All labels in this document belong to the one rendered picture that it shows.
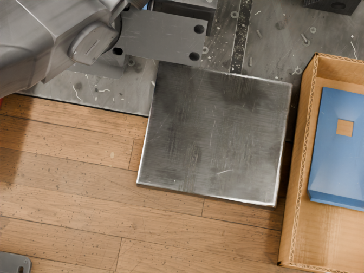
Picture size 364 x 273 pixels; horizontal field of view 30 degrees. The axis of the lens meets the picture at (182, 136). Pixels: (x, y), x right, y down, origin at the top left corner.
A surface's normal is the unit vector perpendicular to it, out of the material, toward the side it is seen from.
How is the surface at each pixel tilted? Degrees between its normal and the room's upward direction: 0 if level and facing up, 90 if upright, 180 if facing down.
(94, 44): 90
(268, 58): 0
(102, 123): 0
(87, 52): 90
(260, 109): 0
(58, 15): 23
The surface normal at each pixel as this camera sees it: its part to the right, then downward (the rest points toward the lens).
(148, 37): -0.01, 0.17
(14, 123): 0.05, -0.25
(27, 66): 0.57, 0.76
